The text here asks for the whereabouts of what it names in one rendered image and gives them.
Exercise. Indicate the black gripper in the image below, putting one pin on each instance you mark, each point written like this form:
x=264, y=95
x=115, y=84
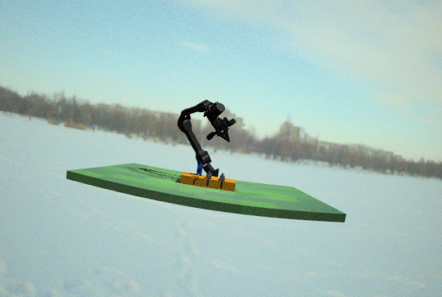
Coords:
x=223, y=134

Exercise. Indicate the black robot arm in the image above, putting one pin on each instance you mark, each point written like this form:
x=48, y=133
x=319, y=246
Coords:
x=212, y=111

